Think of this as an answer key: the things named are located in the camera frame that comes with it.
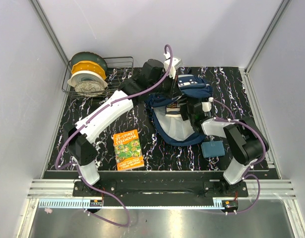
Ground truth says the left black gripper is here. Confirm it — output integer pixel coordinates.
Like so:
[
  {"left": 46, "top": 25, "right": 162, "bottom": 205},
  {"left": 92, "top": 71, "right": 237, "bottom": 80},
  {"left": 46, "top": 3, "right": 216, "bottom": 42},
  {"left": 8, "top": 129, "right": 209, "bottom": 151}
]
[{"left": 149, "top": 71, "right": 183, "bottom": 100}]

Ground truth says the navy blue student backpack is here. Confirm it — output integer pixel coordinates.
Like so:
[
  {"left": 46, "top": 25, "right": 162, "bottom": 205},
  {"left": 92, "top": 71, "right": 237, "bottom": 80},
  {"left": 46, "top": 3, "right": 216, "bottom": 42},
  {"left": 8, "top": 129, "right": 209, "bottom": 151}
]
[{"left": 146, "top": 74, "right": 213, "bottom": 146}]

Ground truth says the orange Treehouse book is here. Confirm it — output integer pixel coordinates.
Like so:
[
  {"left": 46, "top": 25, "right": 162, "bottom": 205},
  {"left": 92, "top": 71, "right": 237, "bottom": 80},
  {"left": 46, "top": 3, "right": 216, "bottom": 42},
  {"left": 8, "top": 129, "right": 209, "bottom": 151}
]
[{"left": 113, "top": 129, "right": 144, "bottom": 171}]

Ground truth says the purple paperback book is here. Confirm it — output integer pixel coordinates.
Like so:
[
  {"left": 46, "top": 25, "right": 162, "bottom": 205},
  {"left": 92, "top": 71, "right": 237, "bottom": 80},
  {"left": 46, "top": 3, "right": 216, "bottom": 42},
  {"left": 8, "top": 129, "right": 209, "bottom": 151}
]
[{"left": 165, "top": 101, "right": 181, "bottom": 117}]

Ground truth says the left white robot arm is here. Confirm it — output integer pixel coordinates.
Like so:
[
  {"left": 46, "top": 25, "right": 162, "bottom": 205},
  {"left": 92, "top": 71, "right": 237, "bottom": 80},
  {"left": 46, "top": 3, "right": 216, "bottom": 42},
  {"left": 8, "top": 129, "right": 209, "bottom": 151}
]
[{"left": 64, "top": 56, "right": 181, "bottom": 196}]

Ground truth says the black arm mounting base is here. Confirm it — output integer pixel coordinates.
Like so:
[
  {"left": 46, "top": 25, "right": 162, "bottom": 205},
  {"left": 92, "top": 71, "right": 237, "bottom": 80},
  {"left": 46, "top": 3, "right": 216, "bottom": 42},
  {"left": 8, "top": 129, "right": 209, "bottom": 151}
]
[{"left": 72, "top": 170, "right": 249, "bottom": 208}]

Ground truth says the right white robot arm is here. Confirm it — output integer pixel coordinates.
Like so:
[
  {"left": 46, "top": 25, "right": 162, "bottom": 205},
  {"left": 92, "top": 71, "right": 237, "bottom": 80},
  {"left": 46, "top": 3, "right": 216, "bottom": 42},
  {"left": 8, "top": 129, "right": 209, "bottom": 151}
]
[{"left": 180, "top": 101, "right": 269, "bottom": 197}]

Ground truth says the small blue wallet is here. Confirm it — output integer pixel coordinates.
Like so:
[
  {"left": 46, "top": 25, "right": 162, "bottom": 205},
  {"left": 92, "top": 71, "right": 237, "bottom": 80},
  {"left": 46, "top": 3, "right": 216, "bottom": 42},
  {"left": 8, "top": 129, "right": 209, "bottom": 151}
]
[{"left": 201, "top": 141, "right": 225, "bottom": 158}]

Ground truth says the grey patterned plate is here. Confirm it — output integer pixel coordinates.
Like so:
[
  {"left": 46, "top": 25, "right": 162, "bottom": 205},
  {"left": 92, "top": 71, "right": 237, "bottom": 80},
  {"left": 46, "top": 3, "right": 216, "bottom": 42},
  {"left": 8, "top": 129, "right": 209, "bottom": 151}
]
[{"left": 74, "top": 81, "right": 105, "bottom": 97}]

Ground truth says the yellow plate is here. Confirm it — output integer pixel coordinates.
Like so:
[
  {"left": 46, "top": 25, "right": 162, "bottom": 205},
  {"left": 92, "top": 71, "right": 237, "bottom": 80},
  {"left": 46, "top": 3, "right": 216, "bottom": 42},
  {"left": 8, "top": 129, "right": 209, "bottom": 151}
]
[{"left": 71, "top": 60, "right": 107, "bottom": 80}]

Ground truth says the dark green plate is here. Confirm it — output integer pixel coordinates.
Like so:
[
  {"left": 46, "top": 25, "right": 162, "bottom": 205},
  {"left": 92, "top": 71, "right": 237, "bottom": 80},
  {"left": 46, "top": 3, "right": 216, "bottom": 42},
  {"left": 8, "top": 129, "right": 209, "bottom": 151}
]
[{"left": 71, "top": 52, "right": 108, "bottom": 72}]

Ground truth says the white plate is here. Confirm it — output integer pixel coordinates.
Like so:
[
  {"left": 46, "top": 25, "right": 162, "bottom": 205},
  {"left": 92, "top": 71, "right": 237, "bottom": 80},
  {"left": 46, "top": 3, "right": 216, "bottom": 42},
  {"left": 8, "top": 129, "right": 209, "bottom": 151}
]
[{"left": 67, "top": 70, "right": 108, "bottom": 88}]

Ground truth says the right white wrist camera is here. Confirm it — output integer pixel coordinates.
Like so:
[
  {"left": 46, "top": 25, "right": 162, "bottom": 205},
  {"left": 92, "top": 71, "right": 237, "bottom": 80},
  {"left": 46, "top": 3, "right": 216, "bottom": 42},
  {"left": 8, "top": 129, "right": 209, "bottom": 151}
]
[{"left": 201, "top": 97, "right": 214, "bottom": 113}]

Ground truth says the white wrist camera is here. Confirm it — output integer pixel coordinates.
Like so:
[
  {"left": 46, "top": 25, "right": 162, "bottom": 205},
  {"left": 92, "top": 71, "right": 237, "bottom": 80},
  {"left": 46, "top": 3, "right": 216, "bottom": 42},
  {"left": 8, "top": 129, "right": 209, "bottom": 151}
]
[
  {"left": 201, "top": 97, "right": 214, "bottom": 113},
  {"left": 164, "top": 57, "right": 183, "bottom": 79}
]

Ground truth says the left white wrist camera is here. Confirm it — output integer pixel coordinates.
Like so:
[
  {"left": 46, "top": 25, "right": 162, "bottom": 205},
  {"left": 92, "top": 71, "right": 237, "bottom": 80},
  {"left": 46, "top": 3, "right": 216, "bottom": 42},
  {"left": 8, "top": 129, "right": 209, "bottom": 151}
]
[{"left": 164, "top": 57, "right": 183, "bottom": 79}]

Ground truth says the black wire dish rack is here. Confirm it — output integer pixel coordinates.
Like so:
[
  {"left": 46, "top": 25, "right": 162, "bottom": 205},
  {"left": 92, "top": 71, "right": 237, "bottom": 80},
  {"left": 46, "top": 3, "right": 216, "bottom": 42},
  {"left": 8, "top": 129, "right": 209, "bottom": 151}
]
[{"left": 61, "top": 56, "right": 134, "bottom": 98}]

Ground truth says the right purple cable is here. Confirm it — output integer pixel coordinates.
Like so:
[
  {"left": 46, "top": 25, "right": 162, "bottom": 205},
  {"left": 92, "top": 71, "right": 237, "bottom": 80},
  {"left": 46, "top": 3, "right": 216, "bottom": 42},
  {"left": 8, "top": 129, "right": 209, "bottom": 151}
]
[{"left": 213, "top": 99, "right": 267, "bottom": 215}]

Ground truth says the purple cable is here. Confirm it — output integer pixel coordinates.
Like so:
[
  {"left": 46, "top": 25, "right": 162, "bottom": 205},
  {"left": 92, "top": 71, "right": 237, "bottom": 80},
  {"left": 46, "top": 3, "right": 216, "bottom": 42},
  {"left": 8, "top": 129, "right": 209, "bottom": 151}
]
[
  {"left": 213, "top": 99, "right": 267, "bottom": 215},
  {"left": 55, "top": 44, "right": 174, "bottom": 228}
]

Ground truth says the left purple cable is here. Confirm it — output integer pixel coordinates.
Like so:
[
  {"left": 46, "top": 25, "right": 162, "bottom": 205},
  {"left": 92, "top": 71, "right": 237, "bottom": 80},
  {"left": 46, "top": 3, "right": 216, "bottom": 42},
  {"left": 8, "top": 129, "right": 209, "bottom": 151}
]
[{"left": 55, "top": 44, "right": 174, "bottom": 228}]

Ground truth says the aluminium front rail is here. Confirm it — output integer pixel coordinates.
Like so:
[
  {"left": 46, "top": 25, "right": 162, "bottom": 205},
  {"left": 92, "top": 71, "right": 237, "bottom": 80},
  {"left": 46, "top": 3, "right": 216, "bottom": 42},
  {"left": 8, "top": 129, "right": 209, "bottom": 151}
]
[{"left": 28, "top": 178, "right": 296, "bottom": 199}]

